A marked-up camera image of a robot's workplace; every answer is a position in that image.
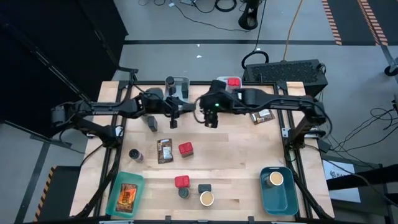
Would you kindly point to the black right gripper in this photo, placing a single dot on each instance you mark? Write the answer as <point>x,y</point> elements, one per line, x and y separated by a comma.
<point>214,101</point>

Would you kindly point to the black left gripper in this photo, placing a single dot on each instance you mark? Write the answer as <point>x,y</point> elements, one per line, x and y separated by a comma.
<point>164,109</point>

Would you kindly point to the red smoked paprika tin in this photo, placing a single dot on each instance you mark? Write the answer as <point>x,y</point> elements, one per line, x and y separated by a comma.
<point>182,181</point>
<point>234,82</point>
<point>186,149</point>

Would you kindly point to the brown spice jar black lid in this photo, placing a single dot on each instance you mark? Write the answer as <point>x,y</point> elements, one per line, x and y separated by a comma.
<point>170,81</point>

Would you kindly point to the orange spice pouch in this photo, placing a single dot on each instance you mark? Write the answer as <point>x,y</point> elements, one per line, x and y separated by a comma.
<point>127,197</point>

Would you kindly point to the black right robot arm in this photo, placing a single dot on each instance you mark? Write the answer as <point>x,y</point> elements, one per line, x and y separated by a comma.
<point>280,101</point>

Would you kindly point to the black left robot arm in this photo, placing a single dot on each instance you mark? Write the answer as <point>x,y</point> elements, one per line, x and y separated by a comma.
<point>102,109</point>

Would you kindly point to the grey-blue plastic bin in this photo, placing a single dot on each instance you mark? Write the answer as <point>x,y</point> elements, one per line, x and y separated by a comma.
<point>178,89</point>

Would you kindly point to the white plastic bin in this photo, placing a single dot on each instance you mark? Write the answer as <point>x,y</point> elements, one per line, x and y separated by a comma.
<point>219,78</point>

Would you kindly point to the brown spice pouch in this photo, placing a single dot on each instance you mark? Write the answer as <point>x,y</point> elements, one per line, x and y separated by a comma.
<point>262,116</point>
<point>164,152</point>

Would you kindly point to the purple-labelled spice jar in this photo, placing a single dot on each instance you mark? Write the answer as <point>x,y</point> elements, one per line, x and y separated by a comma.
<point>136,154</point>

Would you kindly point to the black computer case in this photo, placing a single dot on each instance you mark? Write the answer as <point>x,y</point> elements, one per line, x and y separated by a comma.
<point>286,73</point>

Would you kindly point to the orange-labelled turmeric jar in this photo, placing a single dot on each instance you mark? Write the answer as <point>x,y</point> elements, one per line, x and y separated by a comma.
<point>183,193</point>

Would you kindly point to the black stand base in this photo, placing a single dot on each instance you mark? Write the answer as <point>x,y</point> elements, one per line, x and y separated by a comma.
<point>248,18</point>

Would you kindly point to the teal green plastic bin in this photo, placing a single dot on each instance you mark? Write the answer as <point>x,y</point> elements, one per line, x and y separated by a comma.
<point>124,177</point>

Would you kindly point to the black power adapter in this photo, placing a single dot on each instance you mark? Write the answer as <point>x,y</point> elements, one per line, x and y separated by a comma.
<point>325,145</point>

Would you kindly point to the dark blue plastic bin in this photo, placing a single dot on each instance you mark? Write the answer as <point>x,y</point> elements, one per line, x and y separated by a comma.
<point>280,202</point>

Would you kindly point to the black support pole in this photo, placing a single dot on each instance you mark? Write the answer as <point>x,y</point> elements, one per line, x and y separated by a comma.
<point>63,79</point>

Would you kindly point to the white printed sign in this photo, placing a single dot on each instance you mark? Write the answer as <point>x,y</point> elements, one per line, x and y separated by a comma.
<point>339,174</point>

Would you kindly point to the black mat with hazard stripes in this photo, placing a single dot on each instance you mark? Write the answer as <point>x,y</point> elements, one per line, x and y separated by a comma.
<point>62,193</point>

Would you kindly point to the black partition screen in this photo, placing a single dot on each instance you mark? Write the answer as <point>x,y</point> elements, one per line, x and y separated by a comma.
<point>46,46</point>

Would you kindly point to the black mat with orange stripes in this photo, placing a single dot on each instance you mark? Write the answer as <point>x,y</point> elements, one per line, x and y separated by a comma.
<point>351,18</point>

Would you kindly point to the black metal beam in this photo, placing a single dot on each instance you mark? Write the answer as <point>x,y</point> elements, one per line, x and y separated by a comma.
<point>357,181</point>

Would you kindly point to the black metal table frame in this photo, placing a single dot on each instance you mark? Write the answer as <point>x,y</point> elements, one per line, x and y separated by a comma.
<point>202,83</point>

